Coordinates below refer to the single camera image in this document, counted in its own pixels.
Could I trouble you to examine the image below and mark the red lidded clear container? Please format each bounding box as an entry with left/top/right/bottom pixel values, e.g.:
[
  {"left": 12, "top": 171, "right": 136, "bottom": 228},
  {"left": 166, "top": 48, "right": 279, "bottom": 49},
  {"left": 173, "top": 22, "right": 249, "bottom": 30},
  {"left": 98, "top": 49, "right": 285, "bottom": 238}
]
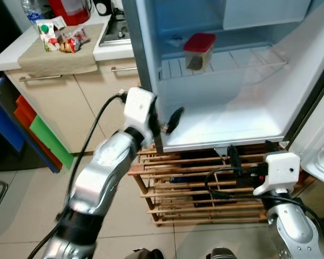
[{"left": 184, "top": 33, "right": 217, "bottom": 72}]

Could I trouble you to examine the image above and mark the grey fridge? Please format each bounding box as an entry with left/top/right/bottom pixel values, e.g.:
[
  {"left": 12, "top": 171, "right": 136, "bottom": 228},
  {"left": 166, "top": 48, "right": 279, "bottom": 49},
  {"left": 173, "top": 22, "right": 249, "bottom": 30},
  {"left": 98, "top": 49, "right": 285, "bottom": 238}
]
[{"left": 121, "top": 0, "right": 324, "bottom": 154}]

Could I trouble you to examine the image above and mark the white fridge door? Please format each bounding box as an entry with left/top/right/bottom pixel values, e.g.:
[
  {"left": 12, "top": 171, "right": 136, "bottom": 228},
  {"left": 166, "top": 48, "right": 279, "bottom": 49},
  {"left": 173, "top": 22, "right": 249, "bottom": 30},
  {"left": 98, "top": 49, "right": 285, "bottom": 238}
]
[{"left": 288, "top": 81, "right": 324, "bottom": 188}]

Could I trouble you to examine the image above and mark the fridge shelf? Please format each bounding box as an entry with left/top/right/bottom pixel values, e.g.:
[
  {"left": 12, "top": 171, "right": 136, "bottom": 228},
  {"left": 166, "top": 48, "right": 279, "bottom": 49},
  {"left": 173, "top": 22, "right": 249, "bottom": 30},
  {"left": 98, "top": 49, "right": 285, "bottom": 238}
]
[{"left": 158, "top": 47, "right": 289, "bottom": 81}]

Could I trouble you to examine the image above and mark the white fridge compartment cover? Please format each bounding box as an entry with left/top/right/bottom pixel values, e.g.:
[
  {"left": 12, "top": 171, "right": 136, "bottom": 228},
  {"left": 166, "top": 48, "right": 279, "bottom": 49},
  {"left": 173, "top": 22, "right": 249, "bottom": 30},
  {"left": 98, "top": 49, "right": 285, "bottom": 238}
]
[{"left": 222, "top": 0, "right": 314, "bottom": 31}]

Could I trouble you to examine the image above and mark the beige kitchen cabinet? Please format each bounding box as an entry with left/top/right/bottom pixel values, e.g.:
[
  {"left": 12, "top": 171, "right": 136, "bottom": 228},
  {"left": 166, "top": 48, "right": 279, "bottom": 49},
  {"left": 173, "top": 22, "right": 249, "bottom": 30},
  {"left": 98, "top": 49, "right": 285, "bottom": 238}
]
[{"left": 4, "top": 54, "right": 146, "bottom": 154}]

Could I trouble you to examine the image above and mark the colourful snack bag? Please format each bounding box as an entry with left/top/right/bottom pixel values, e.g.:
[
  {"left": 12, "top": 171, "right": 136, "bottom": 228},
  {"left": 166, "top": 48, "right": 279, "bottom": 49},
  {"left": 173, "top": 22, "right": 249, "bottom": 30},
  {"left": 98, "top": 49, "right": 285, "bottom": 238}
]
[{"left": 58, "top": 28, "right": 91, "bottom": 53}]

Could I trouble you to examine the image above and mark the beige cloth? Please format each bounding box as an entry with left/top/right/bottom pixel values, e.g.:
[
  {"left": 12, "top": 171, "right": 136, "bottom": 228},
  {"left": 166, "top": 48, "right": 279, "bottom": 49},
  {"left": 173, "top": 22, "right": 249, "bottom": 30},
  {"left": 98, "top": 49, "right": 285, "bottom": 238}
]
[{"left": 17, "top": 23, "right": 106, "bottom": 77}]

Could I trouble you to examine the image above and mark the green board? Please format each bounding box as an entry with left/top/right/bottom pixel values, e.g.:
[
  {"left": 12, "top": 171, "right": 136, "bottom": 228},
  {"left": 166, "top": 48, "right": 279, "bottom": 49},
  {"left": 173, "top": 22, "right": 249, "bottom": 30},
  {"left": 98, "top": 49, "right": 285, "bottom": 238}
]
[{"left": 29, "top": 114, "right": 75, "bottom": 169}]

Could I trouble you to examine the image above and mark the red countertop appliance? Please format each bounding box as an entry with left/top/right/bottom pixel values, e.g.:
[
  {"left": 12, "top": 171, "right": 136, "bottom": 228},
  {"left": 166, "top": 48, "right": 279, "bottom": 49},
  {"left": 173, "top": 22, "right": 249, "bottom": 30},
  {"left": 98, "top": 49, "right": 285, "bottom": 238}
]
[{"left": 48, "top": 0, "right": 93, "bottom": 26}]

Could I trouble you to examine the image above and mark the red board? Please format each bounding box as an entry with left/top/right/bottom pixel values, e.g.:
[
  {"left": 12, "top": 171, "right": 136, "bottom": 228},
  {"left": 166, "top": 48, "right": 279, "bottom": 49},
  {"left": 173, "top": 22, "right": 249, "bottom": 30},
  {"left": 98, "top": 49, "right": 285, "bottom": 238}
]
[{"left": 13, "top": 96, "right": 63, "bottom": 169}]

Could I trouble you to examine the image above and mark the white carton with green cap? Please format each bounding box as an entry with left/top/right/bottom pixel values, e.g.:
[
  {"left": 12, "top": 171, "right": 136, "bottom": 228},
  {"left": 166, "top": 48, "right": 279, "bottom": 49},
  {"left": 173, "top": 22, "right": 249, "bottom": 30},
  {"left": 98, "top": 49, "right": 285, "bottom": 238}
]
[{"left": 37, "top": 20, "right": 58, "bottom": 52}]

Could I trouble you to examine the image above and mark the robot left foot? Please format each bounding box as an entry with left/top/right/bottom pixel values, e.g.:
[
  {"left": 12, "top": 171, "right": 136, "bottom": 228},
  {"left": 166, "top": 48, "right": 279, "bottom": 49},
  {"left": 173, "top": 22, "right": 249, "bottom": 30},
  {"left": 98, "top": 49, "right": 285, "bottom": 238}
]
[{"left": 131, "top": 248, "right": 165, "bottom": 259}]

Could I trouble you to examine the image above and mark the blue board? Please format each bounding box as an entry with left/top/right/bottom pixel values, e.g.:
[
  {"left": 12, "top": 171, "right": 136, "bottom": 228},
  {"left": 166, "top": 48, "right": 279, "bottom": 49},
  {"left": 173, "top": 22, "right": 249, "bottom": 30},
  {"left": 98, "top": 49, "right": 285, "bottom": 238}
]
[{"left": 0, "top": 78, "right": 57, "bottom": 173}]

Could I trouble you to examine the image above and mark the clear plastic water bottle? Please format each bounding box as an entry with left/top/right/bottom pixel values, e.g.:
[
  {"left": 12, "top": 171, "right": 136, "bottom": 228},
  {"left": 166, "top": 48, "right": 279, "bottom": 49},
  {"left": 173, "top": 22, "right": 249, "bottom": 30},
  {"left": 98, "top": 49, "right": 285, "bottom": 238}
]
[{"left": 22, "top": 0, "right": 46, "bottom": 25}]

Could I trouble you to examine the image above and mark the dark tall appliance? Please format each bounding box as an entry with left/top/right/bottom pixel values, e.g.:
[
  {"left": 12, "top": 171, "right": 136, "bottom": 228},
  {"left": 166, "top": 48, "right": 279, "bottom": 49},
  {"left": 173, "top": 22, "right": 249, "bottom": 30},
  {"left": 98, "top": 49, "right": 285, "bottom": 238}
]
[{"left": 0, "top": 0, "right": 19, "bottom": 60}]

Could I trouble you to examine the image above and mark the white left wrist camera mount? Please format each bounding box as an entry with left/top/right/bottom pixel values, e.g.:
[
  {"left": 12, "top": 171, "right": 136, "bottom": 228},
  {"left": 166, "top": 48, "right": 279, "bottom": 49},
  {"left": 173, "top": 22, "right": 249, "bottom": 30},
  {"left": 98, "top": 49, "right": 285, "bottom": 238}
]
[{"left": 123, "top": 87, "right": 158, "bottom": 137}]

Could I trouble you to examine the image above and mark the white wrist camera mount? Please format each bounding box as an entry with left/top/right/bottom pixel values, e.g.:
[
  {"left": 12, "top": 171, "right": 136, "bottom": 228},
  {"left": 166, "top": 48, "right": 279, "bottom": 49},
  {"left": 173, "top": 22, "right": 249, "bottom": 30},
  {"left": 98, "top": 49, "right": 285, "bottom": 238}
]
[
  {"left": 253, "top": 152, "right": 302, "bottom": 196},
  {"left": 123, "top": 87, "right": 158, "bottom": 137}
]

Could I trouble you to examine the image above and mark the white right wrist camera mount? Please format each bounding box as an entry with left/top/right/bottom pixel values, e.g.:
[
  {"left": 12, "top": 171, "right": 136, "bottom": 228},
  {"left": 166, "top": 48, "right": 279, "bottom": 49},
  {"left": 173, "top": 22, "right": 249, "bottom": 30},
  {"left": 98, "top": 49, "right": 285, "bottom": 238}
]
[{"left": 253, "top": 152, "right": 302, "bottom": 196}]

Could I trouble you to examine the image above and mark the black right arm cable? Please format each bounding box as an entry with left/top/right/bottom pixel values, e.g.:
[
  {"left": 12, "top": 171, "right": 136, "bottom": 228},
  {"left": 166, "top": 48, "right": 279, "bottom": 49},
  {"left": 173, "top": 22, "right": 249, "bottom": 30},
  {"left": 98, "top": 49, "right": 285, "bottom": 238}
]
[{"left": 205, "top": 167, "right": 271, "bottom": 201}]

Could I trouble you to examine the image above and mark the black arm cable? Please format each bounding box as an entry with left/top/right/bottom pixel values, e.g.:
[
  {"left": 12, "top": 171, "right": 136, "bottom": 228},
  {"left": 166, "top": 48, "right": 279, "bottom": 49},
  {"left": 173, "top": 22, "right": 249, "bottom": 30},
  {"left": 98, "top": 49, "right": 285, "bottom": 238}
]
[
  {"left": 28, "top": 93, "right": 126, "bottom": 259},
  {"left": 205, "top": 167, "right": 271, "bottom": 201}
]

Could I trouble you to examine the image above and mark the metal cabinet handle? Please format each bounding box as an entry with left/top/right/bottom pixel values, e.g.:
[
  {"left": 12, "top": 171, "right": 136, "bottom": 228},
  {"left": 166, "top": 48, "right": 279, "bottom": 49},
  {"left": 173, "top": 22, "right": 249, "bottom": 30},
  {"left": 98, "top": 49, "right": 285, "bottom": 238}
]
[
  {"left": 111, "top": 66, "right": 138, "bottom": 73},
  {"left": 19, "top": 74, "right": 63, "bottom": 83}
]

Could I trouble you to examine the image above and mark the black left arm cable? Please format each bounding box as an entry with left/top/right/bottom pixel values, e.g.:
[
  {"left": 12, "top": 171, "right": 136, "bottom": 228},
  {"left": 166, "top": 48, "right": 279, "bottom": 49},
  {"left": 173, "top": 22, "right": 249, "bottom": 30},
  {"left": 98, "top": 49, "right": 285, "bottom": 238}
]
[{"left": 28, "top": 93, "right": 126, "bottom": 259}]

